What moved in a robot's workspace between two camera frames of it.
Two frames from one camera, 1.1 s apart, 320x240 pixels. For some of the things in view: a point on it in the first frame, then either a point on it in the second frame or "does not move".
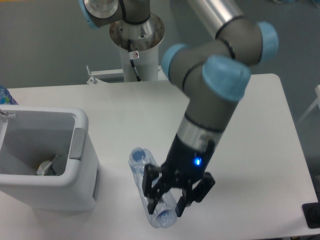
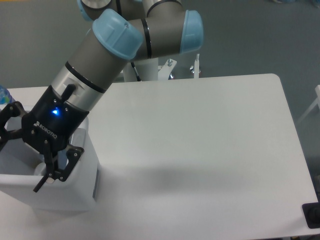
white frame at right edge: x=317 y=102 does not move
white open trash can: x=47 y=158 does not move
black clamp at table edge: x=311 y=212 does not move
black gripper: x=185 y=162 → x=47 y=127
